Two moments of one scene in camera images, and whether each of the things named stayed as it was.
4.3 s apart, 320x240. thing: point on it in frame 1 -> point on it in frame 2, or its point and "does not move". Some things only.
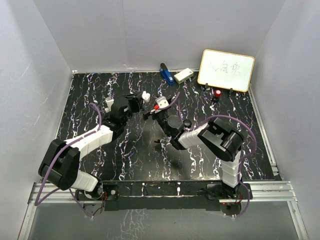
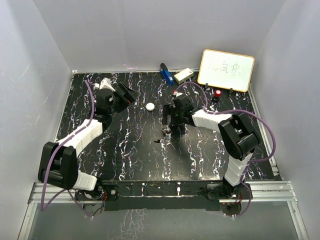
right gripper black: (154, 114) -> (167, 110)
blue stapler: (165, 72) does not move
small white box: (183, 75) does not move
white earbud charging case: (146, 96) -> (150, 106)
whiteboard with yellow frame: (226, 70) does not move
